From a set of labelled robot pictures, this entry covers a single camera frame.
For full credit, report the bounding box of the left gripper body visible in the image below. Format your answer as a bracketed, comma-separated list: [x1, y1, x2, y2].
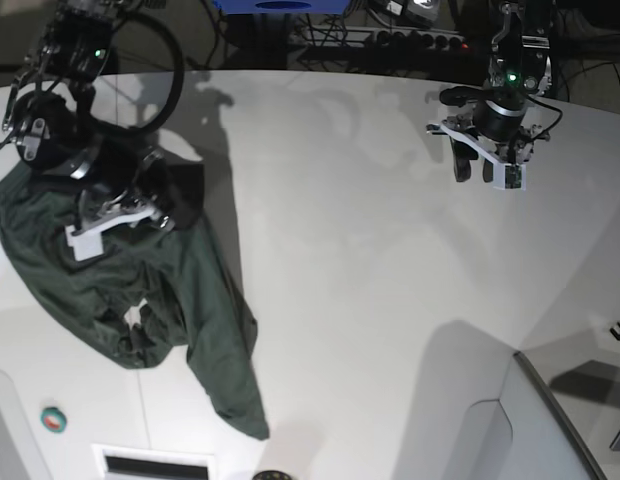
[439, 86, 553, 162]

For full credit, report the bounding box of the black round knob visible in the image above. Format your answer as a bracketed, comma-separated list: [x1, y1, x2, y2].
[252, 470, 293, 480]

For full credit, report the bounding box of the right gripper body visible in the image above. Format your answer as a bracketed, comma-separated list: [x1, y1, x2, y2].
[77, 147, 173, 230]

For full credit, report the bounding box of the grey power strip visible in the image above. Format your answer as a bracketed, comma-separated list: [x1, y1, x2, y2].
[291, 24, 473, 53]

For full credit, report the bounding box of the green red round button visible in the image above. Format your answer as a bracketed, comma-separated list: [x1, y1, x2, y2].
[40, 406, 67, 434]

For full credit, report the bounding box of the dark green t-shirt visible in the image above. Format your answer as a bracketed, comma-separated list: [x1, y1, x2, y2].
[0, 164, 270, 440]

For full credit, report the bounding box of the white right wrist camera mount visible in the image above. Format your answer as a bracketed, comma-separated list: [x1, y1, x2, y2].
[65, 206, 161, 262]

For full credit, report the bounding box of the black white label plate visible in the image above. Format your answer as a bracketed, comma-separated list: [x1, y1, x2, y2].
[92, 444, 219, 480]

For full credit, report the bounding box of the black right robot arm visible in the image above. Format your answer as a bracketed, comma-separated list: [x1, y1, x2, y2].
[0, 1, 202, 240]

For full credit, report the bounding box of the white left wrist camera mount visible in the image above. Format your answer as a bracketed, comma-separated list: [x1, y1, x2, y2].
[426, 119, 527, 191]

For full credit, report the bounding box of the blue plastic bin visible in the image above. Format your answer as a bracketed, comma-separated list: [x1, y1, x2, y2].
[213, 0, 350, 15]

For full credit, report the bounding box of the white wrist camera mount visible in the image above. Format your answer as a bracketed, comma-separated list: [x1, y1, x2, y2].
[65, 206, 161, 262]
[426, 119, 527, 191]

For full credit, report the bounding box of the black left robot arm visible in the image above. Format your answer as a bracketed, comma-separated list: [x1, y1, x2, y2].
[427, 1, 563, 190]

